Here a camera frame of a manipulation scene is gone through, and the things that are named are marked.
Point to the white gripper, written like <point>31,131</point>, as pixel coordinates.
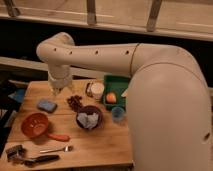
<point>59,76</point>

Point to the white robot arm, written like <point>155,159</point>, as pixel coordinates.
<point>168,101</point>

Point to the blue sponge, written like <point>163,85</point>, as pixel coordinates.
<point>46,106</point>

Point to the white cylindrical can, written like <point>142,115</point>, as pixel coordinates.
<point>97,90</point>

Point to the dark purple bowl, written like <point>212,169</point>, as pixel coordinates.
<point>89,109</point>

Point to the crumpled blue cloth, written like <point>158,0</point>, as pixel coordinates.
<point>88,121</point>

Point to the blue object at table edge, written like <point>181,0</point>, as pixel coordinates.
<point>18,95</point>

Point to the orange round fruit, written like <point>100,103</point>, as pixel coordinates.
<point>111,98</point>

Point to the green plastic tray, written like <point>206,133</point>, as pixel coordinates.
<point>117,85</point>

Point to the small blue cup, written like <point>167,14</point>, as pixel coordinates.
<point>118,114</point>

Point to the metal spoon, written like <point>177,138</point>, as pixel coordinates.
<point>64,149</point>

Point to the small metal clamp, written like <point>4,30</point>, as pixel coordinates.
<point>15,153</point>

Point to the orange strainer with handle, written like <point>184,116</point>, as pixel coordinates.
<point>36,124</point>

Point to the black handled tool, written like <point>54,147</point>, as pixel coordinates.
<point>40,159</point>

